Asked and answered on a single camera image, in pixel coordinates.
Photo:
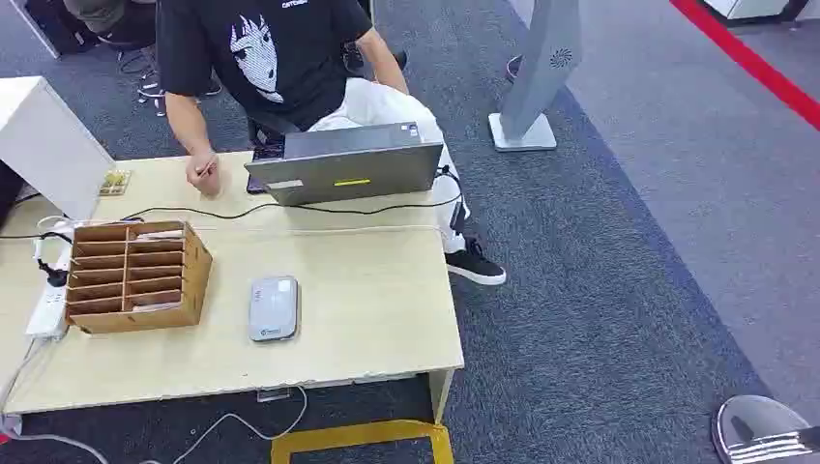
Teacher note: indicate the grey floor stand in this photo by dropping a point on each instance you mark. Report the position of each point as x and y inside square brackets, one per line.
[544, 58]

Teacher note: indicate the grey laptop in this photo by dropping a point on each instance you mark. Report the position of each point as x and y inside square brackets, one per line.
[346, 170]

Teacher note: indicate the white power strip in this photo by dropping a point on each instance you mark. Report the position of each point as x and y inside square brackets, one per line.
[46, 314]

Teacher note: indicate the small yellow green tray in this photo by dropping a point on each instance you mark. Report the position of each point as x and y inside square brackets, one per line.
[115, 182]

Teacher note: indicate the black plug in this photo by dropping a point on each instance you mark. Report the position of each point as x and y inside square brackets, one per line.
[56, 276]

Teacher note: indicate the person in background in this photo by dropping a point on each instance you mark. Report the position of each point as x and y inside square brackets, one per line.
[109, 16]

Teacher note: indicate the white card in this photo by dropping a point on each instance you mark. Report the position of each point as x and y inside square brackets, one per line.
[160, 235]
[157, 307]

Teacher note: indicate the wooden card box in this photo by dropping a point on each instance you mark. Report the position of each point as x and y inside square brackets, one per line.
[192, 282]

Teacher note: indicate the yellow floor tape frame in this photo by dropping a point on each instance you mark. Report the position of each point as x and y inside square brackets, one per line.
[359, 435]

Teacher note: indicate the white furniture base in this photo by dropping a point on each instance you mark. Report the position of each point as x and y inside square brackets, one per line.
[756, 6]

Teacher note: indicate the white cabinet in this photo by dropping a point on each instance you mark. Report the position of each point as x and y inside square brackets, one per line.
[45, 141]

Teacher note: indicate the grey white card reader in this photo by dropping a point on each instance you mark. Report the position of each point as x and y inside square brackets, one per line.
[274, 309]

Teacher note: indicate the person in black shirt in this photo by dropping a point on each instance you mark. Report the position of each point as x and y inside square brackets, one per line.
[282, 58]

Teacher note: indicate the person's right hand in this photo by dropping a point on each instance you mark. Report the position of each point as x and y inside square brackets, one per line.
[204, 179]

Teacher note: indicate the pale wooden desk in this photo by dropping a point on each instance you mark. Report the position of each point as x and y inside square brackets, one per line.
[359, 301]

